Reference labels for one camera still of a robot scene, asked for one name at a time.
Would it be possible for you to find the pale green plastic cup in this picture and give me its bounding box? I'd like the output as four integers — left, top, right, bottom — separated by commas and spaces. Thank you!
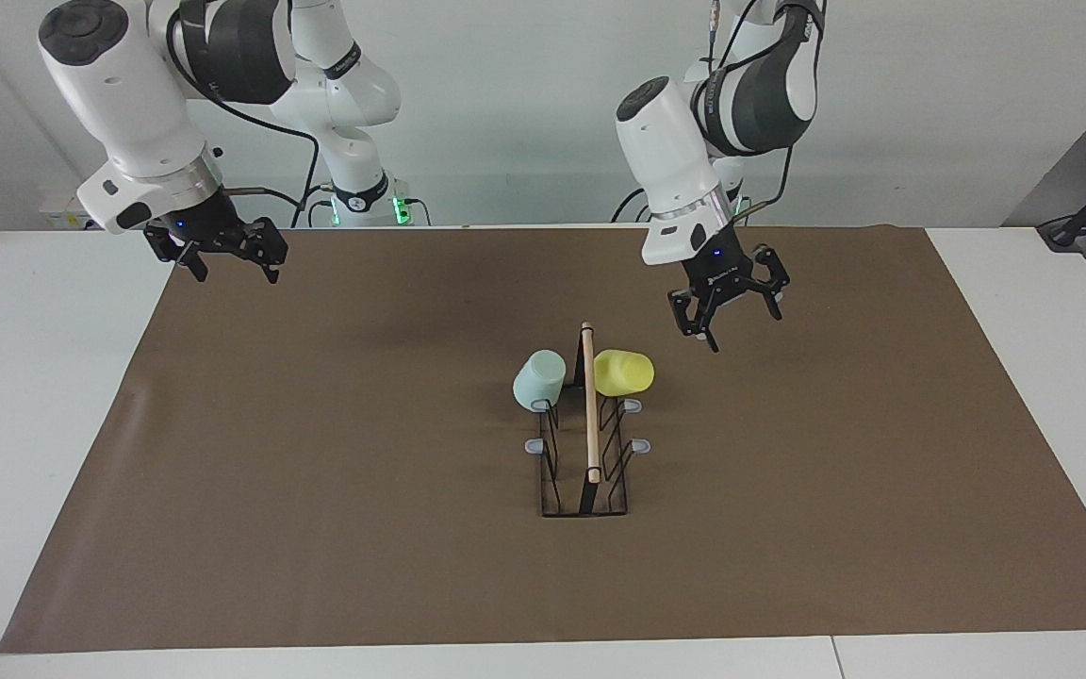
513, 350, 568, 411

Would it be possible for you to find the black right base cable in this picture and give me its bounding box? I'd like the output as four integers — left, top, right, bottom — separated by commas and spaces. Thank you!
290, 184, 333, 227

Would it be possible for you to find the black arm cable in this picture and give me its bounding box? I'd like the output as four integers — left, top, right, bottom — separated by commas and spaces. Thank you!
703, 0, 795, 225
166, 9, 321, 210

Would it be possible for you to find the black wire cup rack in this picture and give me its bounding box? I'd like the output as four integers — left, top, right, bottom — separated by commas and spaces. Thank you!
524, 322, 652, 518

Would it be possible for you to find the black left base cable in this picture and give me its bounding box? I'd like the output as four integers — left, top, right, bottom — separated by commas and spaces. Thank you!
611, 184, 650, 224

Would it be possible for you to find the black base cable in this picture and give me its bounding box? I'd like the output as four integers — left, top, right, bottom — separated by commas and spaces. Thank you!
611, 184, 650, 224
290, 184, 333, 227

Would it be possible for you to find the yellow plastic cup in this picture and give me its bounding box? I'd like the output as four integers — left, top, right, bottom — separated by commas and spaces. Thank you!
594, 350, 655, 398

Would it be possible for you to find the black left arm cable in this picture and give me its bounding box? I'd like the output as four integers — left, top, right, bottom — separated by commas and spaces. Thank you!
703, 0, 795, 225

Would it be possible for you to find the brown table mat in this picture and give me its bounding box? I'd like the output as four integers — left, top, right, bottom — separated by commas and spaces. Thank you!
0, 224, 1086, 654

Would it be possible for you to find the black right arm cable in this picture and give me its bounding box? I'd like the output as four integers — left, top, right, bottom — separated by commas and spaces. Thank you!
166, 9, 321, 210

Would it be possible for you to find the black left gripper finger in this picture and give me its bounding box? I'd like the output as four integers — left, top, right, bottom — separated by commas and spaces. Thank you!
746, 243, 792, 322
667, 286, 723, 355

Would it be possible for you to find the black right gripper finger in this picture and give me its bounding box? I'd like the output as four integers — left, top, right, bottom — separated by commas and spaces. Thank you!
144, 226, 209, 284
241, 217, 289, 286

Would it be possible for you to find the white power strip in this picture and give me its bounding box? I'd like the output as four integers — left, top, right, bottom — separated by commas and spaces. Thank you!
39, 193, 101, 230

